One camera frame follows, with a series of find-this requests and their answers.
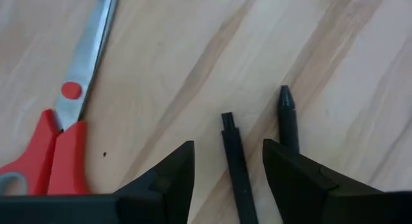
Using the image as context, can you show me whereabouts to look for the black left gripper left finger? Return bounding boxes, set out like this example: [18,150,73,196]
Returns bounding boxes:
[0,140,196,224]

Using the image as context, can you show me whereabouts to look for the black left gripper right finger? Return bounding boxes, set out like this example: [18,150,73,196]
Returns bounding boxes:
[262,138,412,224]

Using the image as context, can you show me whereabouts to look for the red handled scissors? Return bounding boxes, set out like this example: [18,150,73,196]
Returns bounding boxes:
[0,0,122,196]

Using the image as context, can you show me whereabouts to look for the black pen with scale print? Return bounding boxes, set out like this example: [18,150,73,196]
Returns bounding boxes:
[277,84,301,154]

